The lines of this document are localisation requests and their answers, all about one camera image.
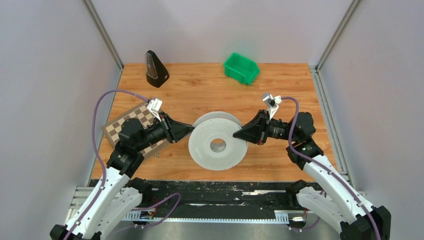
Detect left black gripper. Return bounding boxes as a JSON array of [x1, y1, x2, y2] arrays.
[[135, 111, 196, 152]]

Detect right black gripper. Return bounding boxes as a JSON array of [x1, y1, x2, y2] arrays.
[[232, 108, 297, 145]]

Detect grey perforated cable spool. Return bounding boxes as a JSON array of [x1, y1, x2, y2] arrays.
[[188, 111, 248, 171]]

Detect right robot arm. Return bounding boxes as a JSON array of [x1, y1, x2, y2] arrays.
[[233, 109, 392, 240]]

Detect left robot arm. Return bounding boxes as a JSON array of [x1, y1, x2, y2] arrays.
[[49, 112, 194, 240]]

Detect wooden chessboard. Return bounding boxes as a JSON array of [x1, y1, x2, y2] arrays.
[[100, 101, 171, 159]]

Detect black metronome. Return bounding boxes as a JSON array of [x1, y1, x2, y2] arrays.
[[145, 50, 170, 88]]

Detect green plastic bin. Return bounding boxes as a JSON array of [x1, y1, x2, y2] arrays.
[[223, 52, 260, 85]]

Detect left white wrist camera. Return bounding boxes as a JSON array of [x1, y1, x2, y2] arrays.
[[146, 98, 163, 122]]

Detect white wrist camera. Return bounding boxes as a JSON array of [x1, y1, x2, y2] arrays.
[[146, 98, 163, 122], [262, 92, 282, 120]]

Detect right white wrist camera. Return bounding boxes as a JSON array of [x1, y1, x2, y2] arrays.
[[262, 92, 282, 120]]

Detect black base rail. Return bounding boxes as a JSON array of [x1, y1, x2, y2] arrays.
[[138, 180, 305, 220]]

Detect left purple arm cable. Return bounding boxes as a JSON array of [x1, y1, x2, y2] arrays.
[[62, 89, 151, 240]]

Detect white slotted cable duct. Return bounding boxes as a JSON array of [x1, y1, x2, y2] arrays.
[[122, 211, 290, 224]]

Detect left aluminium frame post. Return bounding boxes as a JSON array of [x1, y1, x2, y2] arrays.
[[82, 0, 124, 72]]

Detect aluminium frame post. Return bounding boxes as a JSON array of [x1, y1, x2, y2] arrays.
[[315, 0, 362, 72], [82, 0, 124, 72]]

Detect right aluminium frame post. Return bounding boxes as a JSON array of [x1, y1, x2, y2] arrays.
[[315, 0, 362, 72]]

